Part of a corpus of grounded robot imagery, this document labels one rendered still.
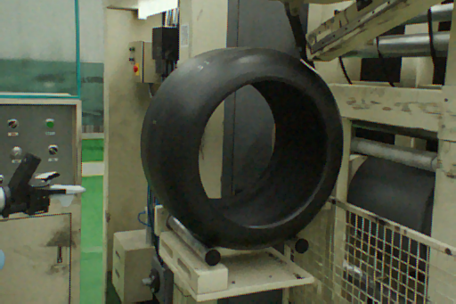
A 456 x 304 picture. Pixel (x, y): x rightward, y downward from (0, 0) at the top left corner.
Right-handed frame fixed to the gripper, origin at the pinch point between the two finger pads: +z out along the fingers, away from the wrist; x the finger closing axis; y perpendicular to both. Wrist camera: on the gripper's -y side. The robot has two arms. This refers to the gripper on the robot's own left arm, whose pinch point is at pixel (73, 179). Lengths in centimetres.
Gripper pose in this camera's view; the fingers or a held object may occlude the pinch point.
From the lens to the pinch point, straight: 156.1
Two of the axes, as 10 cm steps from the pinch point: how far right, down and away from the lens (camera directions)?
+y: -1.3, 9.7, 2.2
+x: 7.0, 2.5, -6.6
